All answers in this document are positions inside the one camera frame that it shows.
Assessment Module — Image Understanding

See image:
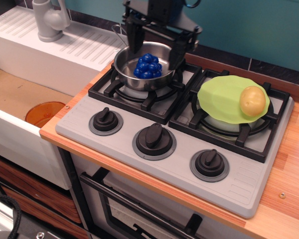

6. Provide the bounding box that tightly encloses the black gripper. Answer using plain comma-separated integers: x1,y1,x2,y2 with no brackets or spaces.
123,0,202,70

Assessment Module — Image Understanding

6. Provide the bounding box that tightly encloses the black right stove knob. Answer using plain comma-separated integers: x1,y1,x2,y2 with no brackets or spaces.
190,149,230,183

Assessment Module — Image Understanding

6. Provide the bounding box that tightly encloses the wooden drawer front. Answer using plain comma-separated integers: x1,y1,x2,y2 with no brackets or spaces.
0,156,88,239

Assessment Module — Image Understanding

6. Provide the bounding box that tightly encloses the grey toy stove top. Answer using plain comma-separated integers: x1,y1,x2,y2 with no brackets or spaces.
55,94,294,218

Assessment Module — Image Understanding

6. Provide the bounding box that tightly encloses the green plastic plate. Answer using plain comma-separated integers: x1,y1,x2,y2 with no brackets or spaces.
197,75,270,124

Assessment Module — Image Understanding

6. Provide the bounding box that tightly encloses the black left stove knob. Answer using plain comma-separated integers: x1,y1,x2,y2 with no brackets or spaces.
89,107,124,136

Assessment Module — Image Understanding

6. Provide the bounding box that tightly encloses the white toy sink unit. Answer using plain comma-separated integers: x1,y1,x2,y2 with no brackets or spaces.
0,6,123,190

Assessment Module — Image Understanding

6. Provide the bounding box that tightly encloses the oven door with handle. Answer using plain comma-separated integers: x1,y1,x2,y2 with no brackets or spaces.
79,167,240,239

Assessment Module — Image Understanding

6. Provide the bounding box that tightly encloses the black burner grate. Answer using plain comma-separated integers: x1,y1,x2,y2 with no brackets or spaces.
168,69,292,163
88,60,202,124

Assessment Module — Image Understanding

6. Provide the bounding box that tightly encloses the black left burner grate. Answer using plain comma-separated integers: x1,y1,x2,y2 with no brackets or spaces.
88,60,202,124

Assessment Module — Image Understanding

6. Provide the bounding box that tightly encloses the blue toy blueberry cluster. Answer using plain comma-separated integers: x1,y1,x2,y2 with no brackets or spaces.
134,53,162,79

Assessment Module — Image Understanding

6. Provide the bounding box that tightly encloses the yellow toy potato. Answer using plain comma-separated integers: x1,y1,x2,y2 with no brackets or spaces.
239,86,266,117

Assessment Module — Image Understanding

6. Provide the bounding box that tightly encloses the stainless steel pot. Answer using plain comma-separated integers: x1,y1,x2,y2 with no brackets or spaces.
114,33,175,92

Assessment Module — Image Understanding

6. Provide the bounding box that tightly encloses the orange plastic bowl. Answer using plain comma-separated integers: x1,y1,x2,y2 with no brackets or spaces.
25,101,65,128

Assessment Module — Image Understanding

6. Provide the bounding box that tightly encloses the black middle stove knob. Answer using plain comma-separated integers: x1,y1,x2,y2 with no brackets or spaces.
132,123,177,161

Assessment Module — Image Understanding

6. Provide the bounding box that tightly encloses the teal wall cabinet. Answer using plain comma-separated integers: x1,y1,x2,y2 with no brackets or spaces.
64,0,299,73

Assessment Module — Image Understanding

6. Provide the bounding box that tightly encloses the grey toy faucet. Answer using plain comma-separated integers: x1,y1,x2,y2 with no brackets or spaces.
32,0,70,42

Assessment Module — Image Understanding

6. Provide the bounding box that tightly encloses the black stove knob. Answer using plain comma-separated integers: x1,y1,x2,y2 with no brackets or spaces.
132,123,177,161
89,107,124,136
190,149,230,183

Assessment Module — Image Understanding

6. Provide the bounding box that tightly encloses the black right burner grate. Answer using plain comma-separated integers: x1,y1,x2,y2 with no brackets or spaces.
168,69,292,163

